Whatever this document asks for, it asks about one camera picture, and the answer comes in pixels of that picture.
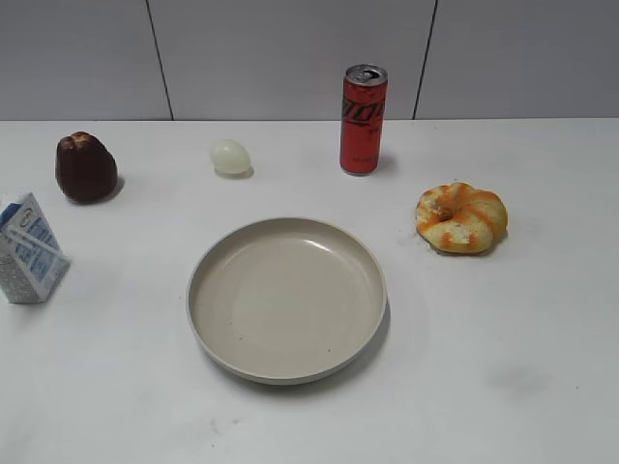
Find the beige round plate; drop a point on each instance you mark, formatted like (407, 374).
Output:
(286, 301)

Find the blue white milk carton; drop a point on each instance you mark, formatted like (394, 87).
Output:
(32, 262)

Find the orange glazed bread bun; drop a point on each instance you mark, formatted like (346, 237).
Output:
(460, 219)

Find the white egg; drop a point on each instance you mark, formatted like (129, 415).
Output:
(230, 157)

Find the dark red wax apple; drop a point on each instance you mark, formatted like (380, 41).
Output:
(85, 171)

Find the red soda can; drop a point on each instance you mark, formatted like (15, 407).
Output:
(364, 93)

